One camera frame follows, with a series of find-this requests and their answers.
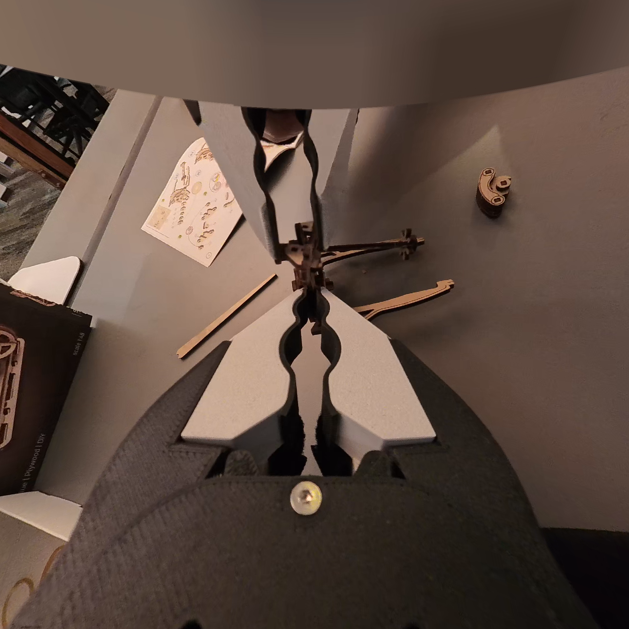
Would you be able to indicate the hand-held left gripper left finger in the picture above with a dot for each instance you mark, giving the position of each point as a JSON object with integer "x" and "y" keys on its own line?
{"x": 236, "y": 393}

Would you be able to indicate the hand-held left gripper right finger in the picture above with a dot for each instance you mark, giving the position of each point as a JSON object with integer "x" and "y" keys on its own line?
{"x": 378, "y": 393}

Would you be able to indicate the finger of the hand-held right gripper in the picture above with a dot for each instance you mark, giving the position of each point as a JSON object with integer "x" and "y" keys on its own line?
{"x": 334, "y": 157}
{"x": 231, "y": 157}

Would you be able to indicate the small square wooden part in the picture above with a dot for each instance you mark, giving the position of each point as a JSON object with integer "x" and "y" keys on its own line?
{"x": 304, "y": 230}

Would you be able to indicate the wooden truss arm with gear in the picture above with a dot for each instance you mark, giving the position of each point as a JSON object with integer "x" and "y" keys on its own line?
{"x": 373, "y": 245}

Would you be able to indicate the wooden gear assembly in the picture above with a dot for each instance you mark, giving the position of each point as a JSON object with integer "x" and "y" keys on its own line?
{"x": 307, "y": 275}

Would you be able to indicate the black model kit box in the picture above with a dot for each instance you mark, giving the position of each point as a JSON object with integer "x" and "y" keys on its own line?
{"x": 39, "y": 383}

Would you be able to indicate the printed assembly instruction sheet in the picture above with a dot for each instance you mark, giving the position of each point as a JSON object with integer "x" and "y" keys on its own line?
{"x": 196, "y": 206}

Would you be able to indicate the flat wooden stick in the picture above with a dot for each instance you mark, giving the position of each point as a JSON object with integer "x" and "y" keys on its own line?
{"x": 226, "y": 317}

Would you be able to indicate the curved stacked wooden block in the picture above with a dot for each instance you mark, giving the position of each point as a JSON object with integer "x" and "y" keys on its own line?
{"x": 489, "y": 196}

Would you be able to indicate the black metal railing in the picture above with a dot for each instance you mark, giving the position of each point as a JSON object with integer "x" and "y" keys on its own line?
{"x": 54, "y": 103}

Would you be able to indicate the brown wooden beam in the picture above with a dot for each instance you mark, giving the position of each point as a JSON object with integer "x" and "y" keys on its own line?
{"x": 34, "y": 152}

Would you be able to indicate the white cardboard flap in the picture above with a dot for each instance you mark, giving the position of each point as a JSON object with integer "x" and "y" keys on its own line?
{"x": 49, "y": 280}

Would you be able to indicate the white cardboard box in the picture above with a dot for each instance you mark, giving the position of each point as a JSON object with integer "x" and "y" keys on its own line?
{"x": 34, "y": 511}

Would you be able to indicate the pile of rubber bands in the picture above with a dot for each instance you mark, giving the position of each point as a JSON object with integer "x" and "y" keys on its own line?
{"x": 24, "y": 589}

